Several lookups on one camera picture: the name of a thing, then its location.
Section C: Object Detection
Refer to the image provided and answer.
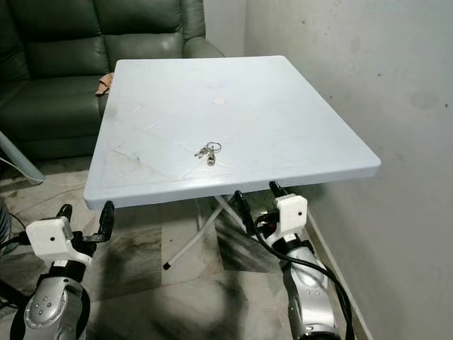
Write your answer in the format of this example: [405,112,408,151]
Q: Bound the silver keys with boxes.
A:
[193,142,222,166]

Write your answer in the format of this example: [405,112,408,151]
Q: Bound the black floor fan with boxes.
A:
[0,205,16,259]

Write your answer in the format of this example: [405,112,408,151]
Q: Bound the light grey slanted bar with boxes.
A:
[0,131,43,181]

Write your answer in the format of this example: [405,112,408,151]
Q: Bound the brown crumpled cloth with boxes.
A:
[96,72,115,96]

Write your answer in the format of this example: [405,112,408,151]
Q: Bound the dark green leather sofa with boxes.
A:
[0,0,224,160]

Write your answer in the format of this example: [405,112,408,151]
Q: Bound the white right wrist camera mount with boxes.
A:
[275,193,309,242]

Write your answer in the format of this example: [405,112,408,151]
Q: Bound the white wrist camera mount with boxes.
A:
[26,217,94,266]
[275,193,309,242]

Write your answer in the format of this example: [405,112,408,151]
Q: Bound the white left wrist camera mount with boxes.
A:
[26,217,94,266]

